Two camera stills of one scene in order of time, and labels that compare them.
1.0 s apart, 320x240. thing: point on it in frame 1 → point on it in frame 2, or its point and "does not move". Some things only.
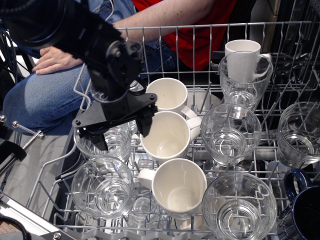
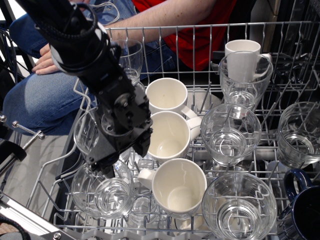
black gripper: x=128 y=107 → x=110 y=148
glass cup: x=103 y=187 does not move
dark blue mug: x=300 y=219 does not move
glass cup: x=230 y=132 does not move
